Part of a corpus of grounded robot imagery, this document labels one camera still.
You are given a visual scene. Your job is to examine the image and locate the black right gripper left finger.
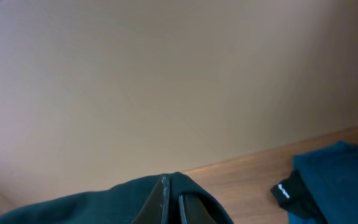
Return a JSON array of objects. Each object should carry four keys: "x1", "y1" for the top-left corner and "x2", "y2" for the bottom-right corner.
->
[{"x1": 131, "y1": 175, "x2": 170, "y2": 224}]

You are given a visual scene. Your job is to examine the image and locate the black shirt with white logo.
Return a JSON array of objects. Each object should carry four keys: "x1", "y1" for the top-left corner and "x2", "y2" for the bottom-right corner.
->
[{"x1": 270, "y1": 170, "x2": 328, "y2": 224}]

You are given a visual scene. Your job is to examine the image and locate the blue garment pile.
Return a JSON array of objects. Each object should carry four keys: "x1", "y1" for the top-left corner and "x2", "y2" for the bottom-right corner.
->
[{"x1": 293, "y1": 141, "x2": 358, "y2": 224}]

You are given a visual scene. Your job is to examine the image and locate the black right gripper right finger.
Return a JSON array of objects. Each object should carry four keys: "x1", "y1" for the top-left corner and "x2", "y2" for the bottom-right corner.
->
[{"x1": 178, "y1": 194, "x2": 216, "y2": 224}]

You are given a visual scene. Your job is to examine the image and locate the black shorts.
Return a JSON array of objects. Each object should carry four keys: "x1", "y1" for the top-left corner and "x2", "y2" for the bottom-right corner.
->
[{"x1": 0, "y1": 172, "x2": 232, "y2": 224}]

